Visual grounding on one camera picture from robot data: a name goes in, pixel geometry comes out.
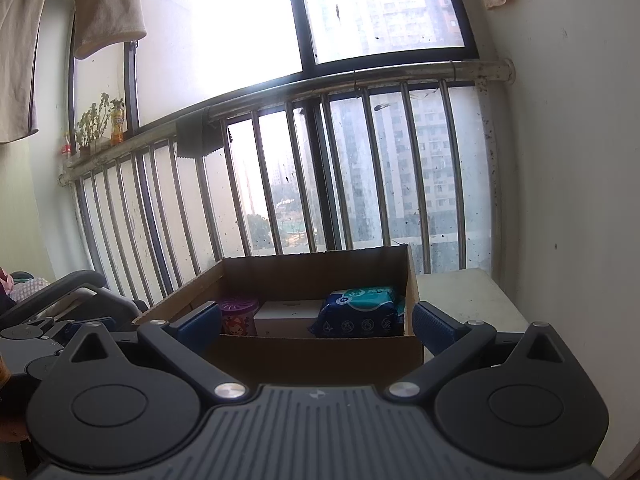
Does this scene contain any pink cloth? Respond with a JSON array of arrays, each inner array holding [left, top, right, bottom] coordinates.
[[0, 266, 51, 306]]

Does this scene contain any orange drink bottle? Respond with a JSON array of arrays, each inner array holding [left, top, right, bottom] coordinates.
[[110, 99, 126, 146]]

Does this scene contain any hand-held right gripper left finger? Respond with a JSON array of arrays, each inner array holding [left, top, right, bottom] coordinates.
[[70, 302, 251, 403]]

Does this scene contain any brown cardboard box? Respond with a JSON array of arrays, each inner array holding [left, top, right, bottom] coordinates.
[[131, 244, 426, 386]]

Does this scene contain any beige hanging towel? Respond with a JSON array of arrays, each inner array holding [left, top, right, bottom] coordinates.
[[71, 0, 147, 60]]

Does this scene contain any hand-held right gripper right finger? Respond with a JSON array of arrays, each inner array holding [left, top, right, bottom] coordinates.
[[387, 301, 571, 403]]

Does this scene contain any small potted plant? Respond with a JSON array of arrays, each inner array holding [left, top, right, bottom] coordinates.
[[75, 92, 112, 157]]

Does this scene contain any small white box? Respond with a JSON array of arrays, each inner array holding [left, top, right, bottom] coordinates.
[[253, 299, 326, 338]]

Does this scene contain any black window frame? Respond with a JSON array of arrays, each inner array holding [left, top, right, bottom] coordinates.
[[67, 0, 480, 161]]

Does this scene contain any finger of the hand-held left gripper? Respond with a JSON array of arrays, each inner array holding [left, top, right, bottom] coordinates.
[[65, 316, 117, 348]]

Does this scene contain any blue wet wipes pack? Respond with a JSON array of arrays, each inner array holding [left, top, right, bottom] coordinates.
[[307, 287, 407, 338]]

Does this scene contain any dark cloth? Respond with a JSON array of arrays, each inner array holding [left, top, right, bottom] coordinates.
[[175, 110, 224, 160]]

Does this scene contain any black folded wheelchair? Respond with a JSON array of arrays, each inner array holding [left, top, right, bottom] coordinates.
[[0, 270, 151, 351]]

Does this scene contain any light hanging cloth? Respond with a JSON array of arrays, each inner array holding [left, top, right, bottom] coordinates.
[[0, 0, 53, 145]]

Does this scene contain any purple air freshener can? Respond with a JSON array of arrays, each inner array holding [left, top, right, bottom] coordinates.
[[216, 296, 261, 337]]

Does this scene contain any metal window railing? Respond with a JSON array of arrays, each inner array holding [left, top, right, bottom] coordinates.
[[57, 58, 516, 306]]

